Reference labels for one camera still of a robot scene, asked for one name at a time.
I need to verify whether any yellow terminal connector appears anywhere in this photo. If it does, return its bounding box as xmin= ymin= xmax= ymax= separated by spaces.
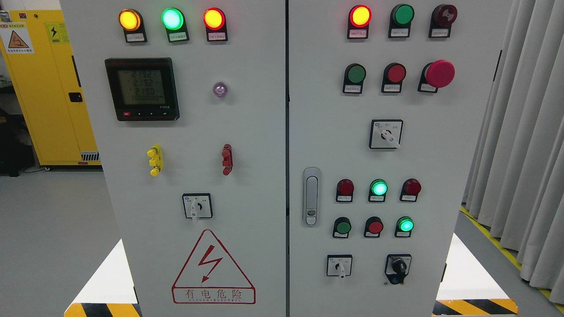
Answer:
xmin=147 ymin=144 xmax=163 ymax=177

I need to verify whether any red push button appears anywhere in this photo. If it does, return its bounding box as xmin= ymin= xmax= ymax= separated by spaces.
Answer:
xmin=364 ymin=216 xmax=383 ymax=238
xmin=381 ymin=63 xmax=406 ymax=94

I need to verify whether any grey electrical control cabinet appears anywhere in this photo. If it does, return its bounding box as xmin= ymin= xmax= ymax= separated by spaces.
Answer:
xmin=60 ymin=0 xmax=514 ymax=317

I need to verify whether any small clear signal lamp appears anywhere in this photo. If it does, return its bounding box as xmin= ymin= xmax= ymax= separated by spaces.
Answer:
xmin=213 ymin=82 xmax=228 ymax=98

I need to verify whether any red mushroom emergency stop button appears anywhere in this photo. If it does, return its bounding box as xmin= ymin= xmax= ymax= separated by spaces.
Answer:
xmin=417 ymin=59 xmax=456 ymax=93

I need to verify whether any red push button lower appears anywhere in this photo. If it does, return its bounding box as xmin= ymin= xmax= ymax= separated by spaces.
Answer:
xmin=364 ymin=216 xmax=383 ymax=238

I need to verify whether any red terminal connector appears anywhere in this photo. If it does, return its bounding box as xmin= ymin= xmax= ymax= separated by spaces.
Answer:
xmin=221 ymin=143 xmax=234 ymax=175

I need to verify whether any black digital power meter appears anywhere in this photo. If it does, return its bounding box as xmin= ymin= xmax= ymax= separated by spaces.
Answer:
xmin=104 ymin=57 xmax=180 ymax=121

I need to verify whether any lit green indicator light middle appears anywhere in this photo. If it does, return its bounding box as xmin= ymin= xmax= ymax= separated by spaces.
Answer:
xmin=368 ymin=179 xmax=388 ymax=203

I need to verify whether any dark red buzzer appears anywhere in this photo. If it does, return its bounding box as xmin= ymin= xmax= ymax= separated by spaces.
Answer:
xmin=428 ymin=4 xmax=458 ymax=38

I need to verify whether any green push button upper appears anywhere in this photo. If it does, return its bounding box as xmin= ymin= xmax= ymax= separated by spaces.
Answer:
xmin=342 ymin=63 xmax=366 ymax=94

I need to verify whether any unlit green indicator light top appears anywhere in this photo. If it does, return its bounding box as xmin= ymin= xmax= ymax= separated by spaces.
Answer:
xmin=388 ymin=4 xmax=415 ymax=38

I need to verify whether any lit green indicator light top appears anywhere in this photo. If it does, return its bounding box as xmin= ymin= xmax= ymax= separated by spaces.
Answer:
xmin=161 ymin=7 xmax=189 ymax=43

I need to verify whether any grey curtain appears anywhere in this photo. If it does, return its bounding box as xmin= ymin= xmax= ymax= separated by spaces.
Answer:
xmin=463 ymin=0 xmax=564 ymax=304

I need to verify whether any amber indicator light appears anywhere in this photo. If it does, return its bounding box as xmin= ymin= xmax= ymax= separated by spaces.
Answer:
xmin=119 ymin=9 xmax=147 ymax=43

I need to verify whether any lit green push button lower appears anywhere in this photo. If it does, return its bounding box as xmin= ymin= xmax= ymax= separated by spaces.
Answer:
xmin=394 ymin=216 xmax=414 ymax=238

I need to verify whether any dark red indicator light right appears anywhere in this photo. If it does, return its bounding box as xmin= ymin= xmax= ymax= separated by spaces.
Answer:
xmin=400 ymin=178 xmax=422 ymax=203

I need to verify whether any white rotary switch lower right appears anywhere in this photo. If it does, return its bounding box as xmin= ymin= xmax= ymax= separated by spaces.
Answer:
xmin=326 ymin=254 xmax=353 ymax=278

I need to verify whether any white rotary switch upper right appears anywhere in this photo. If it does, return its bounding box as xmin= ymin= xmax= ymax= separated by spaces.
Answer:
xmin=368 ymin=120 xmax=404 ymax=150

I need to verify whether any yellow safety storage cabinet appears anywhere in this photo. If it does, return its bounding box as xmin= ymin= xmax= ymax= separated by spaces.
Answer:
xmin=1 ymin=10 xmax=101 ymax=166

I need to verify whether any dark red indicator light left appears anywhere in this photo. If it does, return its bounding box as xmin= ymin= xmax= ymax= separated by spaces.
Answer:
xmin=336 ymin=179 xmax=355 ymax=203

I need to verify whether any red electric hazard warning sticker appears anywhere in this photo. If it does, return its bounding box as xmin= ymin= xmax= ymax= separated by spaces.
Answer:
xmin=171 ymin=229 xmax=256 ymax=305

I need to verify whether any grey cabinet door handle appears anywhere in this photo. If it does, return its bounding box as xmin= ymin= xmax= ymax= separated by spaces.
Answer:
xmin=302 ymin=168 xmax=321 ymax=226

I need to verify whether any red-ringed indicator light door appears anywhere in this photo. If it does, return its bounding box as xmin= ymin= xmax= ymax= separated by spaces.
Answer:
xmin=347 ymin=4 xmax=372 ymax=40
xmin=203 ymin=7 xmax=228 ymax=42

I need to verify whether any white rotary switch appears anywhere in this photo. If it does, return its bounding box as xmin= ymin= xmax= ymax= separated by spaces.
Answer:
xmin=326 ymin=254 xmax=353 ymax=278
xmin=368 ymin=120 xmax=404 ymax=150

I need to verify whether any red-ringed indicator light right door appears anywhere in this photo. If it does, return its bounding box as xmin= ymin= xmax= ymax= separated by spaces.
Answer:
xmin=347 ymin=4 xmax=372 ymax=40

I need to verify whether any red push button upper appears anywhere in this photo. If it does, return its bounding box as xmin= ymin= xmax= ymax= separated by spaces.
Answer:
xmin=381 ymin=63 xmax=406 ymax=94

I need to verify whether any dark red indicator light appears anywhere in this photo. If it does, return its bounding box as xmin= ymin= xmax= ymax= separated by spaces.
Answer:
xmin=336 ymin=179 xmax=355 ymax=203
xmin=400 ymin=178 xmax=422 ymax=203

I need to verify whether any black key selector switch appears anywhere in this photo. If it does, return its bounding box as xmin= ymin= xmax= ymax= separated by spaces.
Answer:
xmin=384 ymin=254 xmax=412 ymax=285

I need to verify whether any lit green indicator light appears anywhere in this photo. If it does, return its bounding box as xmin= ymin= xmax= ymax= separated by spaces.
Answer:
xmin=161 ymin=7 xmax=189 ymax=43
xmin=368 ymin=179 xmax=388 ymax=203

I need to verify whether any white rotary switch door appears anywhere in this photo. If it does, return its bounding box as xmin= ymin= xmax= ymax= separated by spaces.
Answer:
xmin=182 ymin=193 xmax=214 ymax=223

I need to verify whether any red-ringed indicator light left door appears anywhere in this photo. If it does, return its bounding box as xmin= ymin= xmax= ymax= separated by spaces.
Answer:
xmin=203 ymin=7 xmax=228 ymax=42

